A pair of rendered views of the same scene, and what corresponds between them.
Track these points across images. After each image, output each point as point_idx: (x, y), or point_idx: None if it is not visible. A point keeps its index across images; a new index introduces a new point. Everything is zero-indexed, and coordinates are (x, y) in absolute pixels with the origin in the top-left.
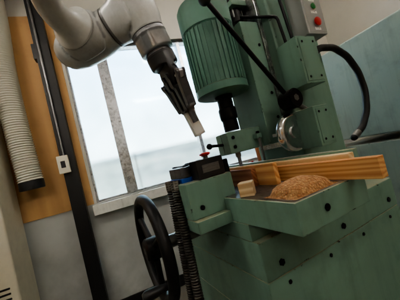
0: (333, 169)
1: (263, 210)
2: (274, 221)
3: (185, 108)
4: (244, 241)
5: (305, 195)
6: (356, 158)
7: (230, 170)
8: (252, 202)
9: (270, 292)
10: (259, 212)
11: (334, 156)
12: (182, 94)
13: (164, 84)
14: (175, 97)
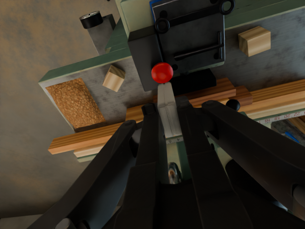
0: (81, 137)
1: (76, 67)
2: (69, 67)
3: (148, 117)
4: (123, 42)
5: (52, 97)
6: (65, 149)
7: (210, 99)
8: (87, 67)
9: (110, 36)
10: (84, 64)
11: (83, 149)
12: (116, 146)
13: (233, 191)
14: (185, 137)
